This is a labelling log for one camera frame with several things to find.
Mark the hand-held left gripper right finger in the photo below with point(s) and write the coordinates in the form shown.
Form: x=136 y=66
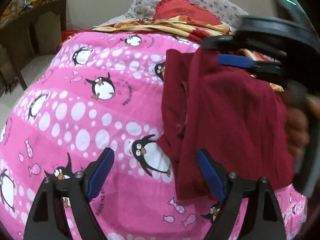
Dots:
x=210 y=172

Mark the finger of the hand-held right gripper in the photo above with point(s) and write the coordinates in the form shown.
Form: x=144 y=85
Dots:
x=232 y=60
x=217 y=42

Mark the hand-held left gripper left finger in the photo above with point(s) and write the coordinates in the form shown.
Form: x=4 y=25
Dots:
x=101 y=170

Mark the dark red garment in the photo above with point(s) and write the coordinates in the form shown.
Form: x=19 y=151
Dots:
x=225 y=110

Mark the person's right hand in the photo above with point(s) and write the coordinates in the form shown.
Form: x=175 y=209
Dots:
x=296 y=130

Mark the yellow and red printed blanket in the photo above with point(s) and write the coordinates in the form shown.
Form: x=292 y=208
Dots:
x=175 y=26

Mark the red ruffled cushion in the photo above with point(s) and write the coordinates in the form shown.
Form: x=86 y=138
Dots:
x=182 y=10

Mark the pink penguin print blanket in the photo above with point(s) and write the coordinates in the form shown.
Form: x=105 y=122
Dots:
x=82 y=120

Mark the dark wooden table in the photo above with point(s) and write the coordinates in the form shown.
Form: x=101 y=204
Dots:
x=22 y=35

